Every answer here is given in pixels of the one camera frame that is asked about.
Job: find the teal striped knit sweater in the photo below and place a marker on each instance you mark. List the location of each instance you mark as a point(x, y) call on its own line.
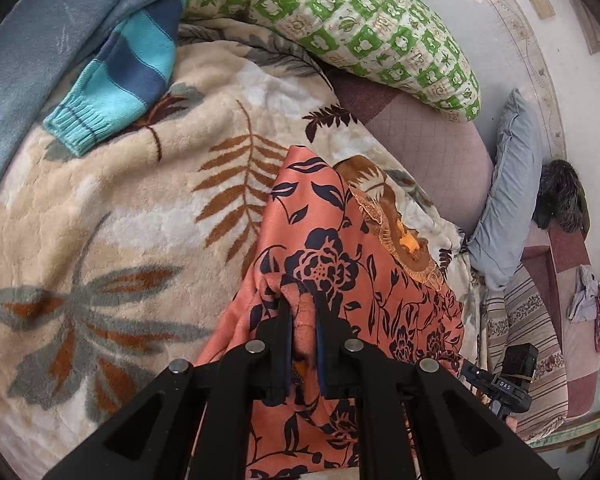
point(130, 70)

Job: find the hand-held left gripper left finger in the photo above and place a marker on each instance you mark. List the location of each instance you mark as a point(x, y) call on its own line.
point(285, 360)

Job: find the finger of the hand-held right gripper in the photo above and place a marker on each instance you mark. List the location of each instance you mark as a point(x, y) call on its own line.
point(475, 372)

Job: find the blue grey garment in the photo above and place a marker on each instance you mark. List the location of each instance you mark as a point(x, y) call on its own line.
point(40, 60)

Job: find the dark furry cushion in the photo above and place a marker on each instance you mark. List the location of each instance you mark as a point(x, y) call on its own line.
point(560, 195)

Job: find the crumpled grey cloth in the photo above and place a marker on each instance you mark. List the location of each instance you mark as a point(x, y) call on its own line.
point(585, 295)

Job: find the pink quilted sofa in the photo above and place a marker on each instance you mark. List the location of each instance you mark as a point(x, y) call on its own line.
point(430, 140)

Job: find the beige wall switch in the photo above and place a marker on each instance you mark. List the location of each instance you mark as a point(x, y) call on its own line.
point(542, 6)

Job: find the leaf print blanket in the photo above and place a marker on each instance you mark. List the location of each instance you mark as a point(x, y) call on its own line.
point(130, 210)

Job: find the striped floral cushion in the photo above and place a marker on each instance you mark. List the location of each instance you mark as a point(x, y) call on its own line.
point(525, 310)

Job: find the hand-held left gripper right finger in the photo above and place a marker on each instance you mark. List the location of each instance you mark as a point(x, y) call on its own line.
point(321, 355)

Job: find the green checked pillow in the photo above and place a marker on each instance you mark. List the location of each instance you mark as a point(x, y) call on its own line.
point(355, 25)

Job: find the brown wall panel cover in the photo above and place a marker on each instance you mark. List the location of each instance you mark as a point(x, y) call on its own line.
point(592, 30)

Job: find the orange floral shirt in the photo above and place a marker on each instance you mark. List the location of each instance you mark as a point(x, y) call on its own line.
point(330, 240)

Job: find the grey blue pillow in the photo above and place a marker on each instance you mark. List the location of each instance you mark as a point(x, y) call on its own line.
point(510, 195)

